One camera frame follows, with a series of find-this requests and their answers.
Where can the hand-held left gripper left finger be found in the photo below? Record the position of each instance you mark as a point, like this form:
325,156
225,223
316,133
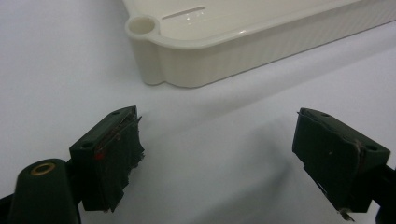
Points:
106,161

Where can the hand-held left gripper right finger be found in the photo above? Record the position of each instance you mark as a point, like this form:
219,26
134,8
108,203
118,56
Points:
336,161

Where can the cream plastic tray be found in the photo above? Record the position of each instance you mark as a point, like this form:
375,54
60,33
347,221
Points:
236,40

